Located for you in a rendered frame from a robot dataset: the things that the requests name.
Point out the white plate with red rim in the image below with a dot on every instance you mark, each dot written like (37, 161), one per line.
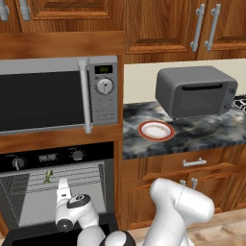
(156, 130)

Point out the black oven door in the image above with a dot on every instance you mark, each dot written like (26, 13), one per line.
(32, 235)

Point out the silver microwave knob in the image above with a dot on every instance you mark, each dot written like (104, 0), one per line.
(105, 86)

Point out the grey toaster oven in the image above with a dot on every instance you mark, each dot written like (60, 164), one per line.
(192, 93)

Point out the black hob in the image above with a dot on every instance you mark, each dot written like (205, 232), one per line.
(241, 103)

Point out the black built-in oven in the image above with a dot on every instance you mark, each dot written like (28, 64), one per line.
(96, 153)

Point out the black microwave door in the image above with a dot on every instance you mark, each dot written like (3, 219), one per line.
(38, 96)

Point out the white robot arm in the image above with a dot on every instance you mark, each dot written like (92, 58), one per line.
(179, 205)

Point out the wooden drawer front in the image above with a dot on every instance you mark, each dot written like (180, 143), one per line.
(171, 166)

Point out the green fish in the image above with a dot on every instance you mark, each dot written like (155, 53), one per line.
(48, 177)

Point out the black oven knob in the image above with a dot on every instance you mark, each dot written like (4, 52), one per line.
(77, 155)
(18, 163)

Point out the wooden wall cupboard door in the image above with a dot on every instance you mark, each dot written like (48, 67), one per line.
(233, 22)
(153, 25)
(9, 26)
(73, 9)

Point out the silver built-in microwave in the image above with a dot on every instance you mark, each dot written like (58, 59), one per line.
(105, 109)

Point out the wooden appliance cabinet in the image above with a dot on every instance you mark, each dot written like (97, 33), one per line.
(64, 43)

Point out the wooden base cupboard door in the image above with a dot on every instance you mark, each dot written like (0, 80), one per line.
(221, 192)
(137, 205)

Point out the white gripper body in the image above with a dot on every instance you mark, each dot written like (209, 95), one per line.
(63, 185)

